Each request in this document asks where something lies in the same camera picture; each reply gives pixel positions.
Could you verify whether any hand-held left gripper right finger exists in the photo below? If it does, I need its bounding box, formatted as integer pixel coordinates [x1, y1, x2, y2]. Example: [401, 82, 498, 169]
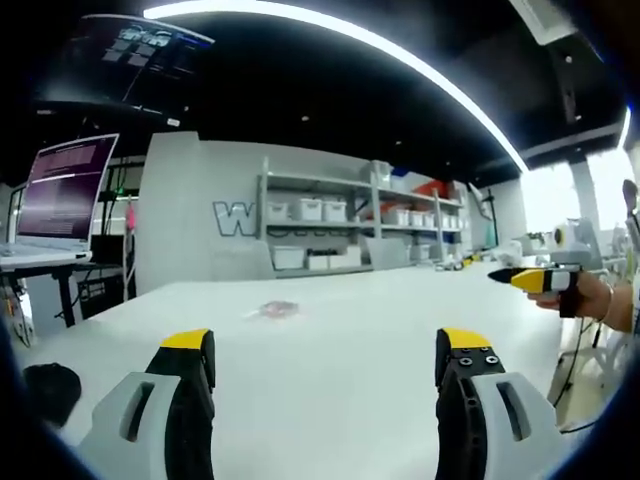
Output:
[434, 327, 565, 480]

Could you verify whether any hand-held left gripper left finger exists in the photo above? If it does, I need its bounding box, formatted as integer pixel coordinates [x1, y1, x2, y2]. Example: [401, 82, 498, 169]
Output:
[75, 328, 217, 480]

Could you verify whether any clear resealable bag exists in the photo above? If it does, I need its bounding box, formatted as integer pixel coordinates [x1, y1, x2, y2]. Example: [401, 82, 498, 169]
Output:
[241, 299, 309, 321]

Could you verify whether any person's right hand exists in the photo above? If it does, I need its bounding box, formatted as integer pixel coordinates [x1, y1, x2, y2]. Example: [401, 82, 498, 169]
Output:
[527, 273, 614, 325]

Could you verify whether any black tripod stand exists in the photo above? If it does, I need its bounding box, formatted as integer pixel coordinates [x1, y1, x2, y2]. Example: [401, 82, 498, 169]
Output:
[482, 187, 501, 254]

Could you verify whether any black cloth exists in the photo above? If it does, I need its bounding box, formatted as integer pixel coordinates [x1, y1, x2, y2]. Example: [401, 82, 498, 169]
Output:
[21, 363, 83, 429]

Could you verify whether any black desk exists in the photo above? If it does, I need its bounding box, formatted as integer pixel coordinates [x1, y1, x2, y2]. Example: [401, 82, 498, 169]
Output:
[0, 257, 126, 328]

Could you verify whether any grey metal storage shelf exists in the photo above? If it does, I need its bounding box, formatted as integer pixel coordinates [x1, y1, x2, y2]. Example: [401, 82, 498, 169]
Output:
[255, 156, 471, 279]

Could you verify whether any laptop with purple screen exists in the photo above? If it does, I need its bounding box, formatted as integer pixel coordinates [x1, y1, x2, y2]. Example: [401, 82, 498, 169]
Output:
[0, 132, 121, 267]

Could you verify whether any ceiling light strip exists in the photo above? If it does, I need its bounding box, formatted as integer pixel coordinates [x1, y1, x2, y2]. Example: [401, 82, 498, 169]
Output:
[142, 0, 528, 173]

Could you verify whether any dark overhead monitor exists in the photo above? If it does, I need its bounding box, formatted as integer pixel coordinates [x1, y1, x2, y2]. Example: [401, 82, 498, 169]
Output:
[32, 13, 216, 126]

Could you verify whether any black cable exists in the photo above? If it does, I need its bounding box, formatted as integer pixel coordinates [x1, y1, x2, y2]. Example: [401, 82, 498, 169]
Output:
[547, 317, 601, 434]

